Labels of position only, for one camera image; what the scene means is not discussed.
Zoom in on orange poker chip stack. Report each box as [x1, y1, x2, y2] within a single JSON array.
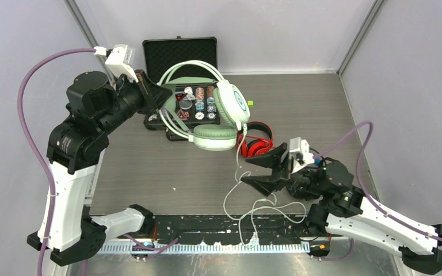
[[195, 87, 205, 120]]

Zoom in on grey round disc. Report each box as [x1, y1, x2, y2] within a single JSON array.
[[178, 99, 193, 110]]

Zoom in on mint green headphones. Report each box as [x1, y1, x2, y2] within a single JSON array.
[[157, 60, 250, 151]]

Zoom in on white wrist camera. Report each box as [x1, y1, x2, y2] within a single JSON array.
[[93, 44, 139, 83], [288, 137, 315, 174]]

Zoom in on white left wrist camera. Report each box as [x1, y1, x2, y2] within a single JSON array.
[[93, 44, 139, 83]]

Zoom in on black blue headphones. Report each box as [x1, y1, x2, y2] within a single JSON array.
[[286, 182, 321, 201]]

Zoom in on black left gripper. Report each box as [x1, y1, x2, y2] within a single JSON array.
[[98, 68, 172, 135]]

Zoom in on mint green headphone cable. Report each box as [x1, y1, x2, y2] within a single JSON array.
[[223, 124, 307, 249]]

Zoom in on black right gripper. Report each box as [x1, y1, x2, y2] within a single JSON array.
[[239, 141, 325, 195]]

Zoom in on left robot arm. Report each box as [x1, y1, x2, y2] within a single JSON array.
[[27, 70, 174, 266]]

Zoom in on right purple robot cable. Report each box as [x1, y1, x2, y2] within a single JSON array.
[[312, 120, 442, 256]]

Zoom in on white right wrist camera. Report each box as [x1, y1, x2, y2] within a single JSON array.
[[288, 137, 315, 174]]

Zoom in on black poker chip case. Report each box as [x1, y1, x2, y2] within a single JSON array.
[[142, 37, 220, 131]]

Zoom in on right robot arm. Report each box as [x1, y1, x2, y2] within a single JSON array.
[[242, 143, 442, 275]]

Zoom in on brown poker chip stack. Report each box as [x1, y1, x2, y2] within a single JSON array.
[[206, 86, 217, 119]]

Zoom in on red headphones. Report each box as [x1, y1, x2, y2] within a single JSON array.
[[236, 121, 273, 158]]

